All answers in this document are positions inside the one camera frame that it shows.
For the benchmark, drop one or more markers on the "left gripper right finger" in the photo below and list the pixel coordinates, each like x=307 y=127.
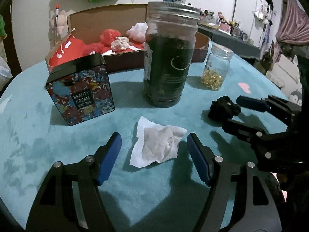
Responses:
x=254 y=205

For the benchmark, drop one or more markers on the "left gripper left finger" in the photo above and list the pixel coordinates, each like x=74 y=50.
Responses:
x=53 y=208

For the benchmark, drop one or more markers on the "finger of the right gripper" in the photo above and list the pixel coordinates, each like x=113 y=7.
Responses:
x=253 y=135
x=260 y=105

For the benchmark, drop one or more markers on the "black scrunchie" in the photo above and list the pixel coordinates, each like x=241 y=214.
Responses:
x=223 y=109

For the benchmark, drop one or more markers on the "white tissue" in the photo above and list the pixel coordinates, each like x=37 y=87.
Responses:
x=155 y=143

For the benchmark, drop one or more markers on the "cream fabric scrunchie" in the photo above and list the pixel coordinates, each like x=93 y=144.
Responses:
x=120 y=44

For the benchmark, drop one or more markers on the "small jar golden capsules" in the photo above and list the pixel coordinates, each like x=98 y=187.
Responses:
x=216 y=67

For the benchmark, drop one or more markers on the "dark cloth side table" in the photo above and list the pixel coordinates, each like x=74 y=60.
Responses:
x=238 y=46

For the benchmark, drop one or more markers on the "floral beauty cream tin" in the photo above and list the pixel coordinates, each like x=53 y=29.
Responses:
x=80 y=89

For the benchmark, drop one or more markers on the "tall jar dark contents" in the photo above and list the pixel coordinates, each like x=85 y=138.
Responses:
x=168 y=51

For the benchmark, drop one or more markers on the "white mesh pouf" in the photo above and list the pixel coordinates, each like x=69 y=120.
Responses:
x=138 y=32

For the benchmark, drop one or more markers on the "red fabric pouch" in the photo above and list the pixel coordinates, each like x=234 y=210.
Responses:
x=68 y=49

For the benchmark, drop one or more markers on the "cardboard box red lining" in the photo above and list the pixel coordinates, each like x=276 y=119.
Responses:
x=87 y=25

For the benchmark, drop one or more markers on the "red mesh pouf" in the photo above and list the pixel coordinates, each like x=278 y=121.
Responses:
x=108 y=36

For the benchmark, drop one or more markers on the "pink plush toy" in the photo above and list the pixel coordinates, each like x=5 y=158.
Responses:
x=58 y=22

